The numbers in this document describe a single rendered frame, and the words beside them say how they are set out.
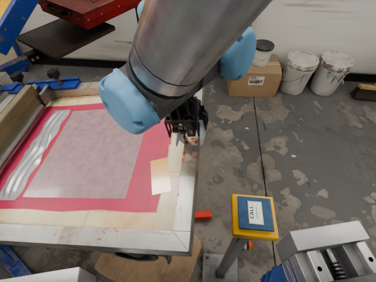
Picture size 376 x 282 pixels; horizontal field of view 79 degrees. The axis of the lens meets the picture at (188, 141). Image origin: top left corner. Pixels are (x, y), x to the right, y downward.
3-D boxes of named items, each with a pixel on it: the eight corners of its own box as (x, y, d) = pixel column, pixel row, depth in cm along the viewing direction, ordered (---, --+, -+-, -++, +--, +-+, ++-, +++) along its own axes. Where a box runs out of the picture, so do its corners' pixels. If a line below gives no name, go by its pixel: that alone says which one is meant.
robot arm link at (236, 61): (216, 106, 31) (159, 83, 36) (257, 69, 36) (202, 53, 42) (215, 48, 25) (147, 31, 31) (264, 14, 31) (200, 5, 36)
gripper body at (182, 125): (168, 140, 53) (154, 99, 44) (173, 113, 59) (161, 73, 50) (201, 139, 52) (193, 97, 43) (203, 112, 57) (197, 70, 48)
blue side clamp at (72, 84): (87, 91, 94) (78, 76, 88) (83, 99, 91) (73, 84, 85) (24, 95, 99) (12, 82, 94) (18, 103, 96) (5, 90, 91)
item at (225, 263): (236, 256, 149) (285, 184, 75) (238, 296, 136) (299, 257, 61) (203, 253, 151) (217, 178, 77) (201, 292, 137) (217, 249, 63)
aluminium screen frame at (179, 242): (205, 81, 83) (204, 72, 81) (192, 257, 47) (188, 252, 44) (20, 95, 98) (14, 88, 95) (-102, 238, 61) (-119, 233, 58)
